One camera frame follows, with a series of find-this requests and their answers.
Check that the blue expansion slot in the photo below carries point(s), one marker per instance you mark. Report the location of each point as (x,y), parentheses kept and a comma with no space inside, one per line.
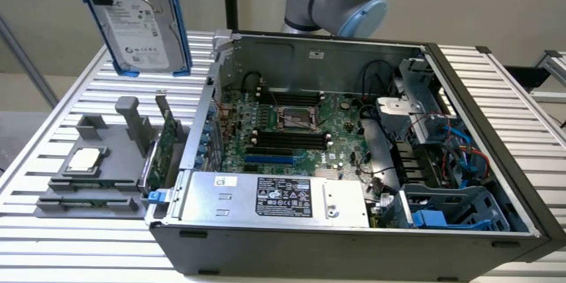
(270,160)

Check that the grey blue disk bay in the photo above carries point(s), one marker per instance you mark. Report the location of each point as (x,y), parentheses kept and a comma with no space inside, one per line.
(446,206)

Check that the grey metal frame leg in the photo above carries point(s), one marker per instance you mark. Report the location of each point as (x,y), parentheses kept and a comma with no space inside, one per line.
(27,61)

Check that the small chipset heat sink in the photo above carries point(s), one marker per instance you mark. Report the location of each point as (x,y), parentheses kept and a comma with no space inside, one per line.
(327,173)

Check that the hard disk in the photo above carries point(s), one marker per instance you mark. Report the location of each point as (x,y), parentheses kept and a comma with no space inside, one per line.
(142,28)

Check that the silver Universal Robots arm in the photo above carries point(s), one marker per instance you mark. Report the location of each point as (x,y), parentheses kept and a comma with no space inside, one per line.
(335,1)

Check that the silver CPU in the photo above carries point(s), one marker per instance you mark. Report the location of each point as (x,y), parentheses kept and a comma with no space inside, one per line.
(87,159)

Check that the aluminium profile frame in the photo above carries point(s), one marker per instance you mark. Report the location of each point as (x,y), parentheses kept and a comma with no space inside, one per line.
(547,74)

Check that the metal drive cage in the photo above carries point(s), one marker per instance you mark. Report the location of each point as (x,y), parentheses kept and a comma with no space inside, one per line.
(411,110)

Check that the CPU socket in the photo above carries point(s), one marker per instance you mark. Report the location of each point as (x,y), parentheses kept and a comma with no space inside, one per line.
(296,118)

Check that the green graphics card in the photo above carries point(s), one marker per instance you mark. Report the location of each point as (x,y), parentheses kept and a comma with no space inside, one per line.
(167,150)

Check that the silver power supply unit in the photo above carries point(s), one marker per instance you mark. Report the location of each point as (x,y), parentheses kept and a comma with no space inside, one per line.
(274,198)

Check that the black RAM slot bank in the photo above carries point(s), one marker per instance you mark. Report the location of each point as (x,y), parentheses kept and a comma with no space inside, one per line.
(290,97)
(291,140)

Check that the blue case latch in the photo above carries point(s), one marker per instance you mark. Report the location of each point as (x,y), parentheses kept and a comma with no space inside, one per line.
(158,197)

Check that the grey parts rack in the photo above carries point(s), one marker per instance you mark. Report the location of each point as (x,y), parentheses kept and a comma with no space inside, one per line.
(111,163)

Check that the black open PC case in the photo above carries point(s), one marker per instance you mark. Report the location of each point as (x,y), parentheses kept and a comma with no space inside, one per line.
(344,243)

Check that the green motherboard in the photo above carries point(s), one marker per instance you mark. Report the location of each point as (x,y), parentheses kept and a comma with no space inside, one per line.
(291,137)

